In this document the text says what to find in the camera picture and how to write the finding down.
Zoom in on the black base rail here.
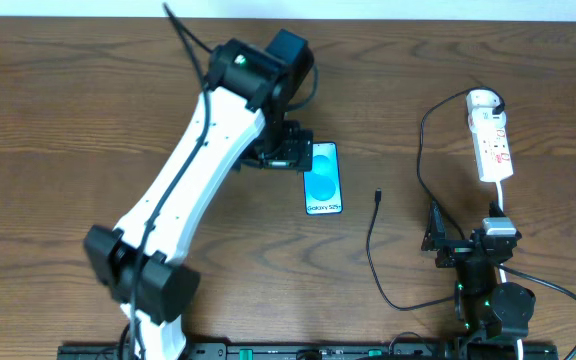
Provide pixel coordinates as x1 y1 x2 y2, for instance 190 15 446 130
56 338 559 360

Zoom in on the black USB charging cable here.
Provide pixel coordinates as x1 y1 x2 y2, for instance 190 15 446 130
365 86 507 312

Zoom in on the white power strip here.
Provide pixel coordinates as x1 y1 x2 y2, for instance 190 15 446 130
468 107 514 183

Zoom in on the blue Galaxy smartphone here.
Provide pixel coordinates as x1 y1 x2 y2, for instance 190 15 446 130
303 142 343 216

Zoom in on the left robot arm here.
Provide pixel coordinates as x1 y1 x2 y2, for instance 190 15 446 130
83 30 315 359

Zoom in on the white USB charger plug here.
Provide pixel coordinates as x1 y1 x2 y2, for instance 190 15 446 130
466 88 505 114

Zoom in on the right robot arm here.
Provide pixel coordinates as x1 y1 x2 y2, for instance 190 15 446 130
421 202 536 359

